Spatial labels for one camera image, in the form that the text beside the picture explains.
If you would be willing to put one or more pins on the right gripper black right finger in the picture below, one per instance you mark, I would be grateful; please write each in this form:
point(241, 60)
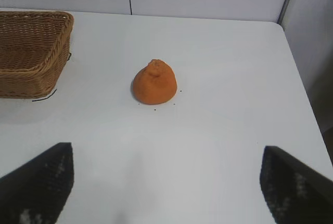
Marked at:
point(296, 192)

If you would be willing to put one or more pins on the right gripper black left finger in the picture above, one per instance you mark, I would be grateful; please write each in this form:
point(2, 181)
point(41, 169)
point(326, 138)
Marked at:
point(39, 187)

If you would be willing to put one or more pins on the woven wicker basket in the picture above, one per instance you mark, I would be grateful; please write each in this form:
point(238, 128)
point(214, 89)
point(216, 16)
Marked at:
point(28, 50)

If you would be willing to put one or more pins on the orange with knobbly stem end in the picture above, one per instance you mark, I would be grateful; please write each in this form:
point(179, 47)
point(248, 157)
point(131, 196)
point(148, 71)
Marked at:
point(154, 89)

